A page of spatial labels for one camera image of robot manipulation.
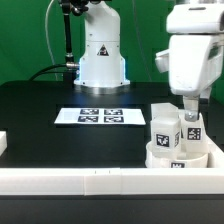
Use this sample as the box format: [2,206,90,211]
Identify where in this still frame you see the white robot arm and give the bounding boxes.
[167,0,224,122]

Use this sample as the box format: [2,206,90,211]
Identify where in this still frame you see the white U-shaped fence wall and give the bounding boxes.
[0,130,224,196]

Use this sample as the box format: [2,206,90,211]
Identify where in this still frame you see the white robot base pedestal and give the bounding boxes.
[74,1,130,88]

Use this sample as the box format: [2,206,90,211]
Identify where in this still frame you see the white cable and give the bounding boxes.
[44,0,59,81]

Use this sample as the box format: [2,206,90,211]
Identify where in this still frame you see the white round stool seat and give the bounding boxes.
[145,142,208,168]

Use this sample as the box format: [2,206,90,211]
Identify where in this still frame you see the white sheet with markers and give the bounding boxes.
[54,108,146,125]

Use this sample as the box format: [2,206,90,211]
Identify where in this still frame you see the black cables at base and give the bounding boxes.
[29,63,78,82]

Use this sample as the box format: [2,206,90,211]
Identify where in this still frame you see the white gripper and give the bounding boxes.
[169,35,224,122]

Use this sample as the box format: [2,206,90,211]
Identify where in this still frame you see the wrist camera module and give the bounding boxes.
[155,49,169,73]

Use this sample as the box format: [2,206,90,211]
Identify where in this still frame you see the black camera stand pole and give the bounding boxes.
[59,0,89,69]

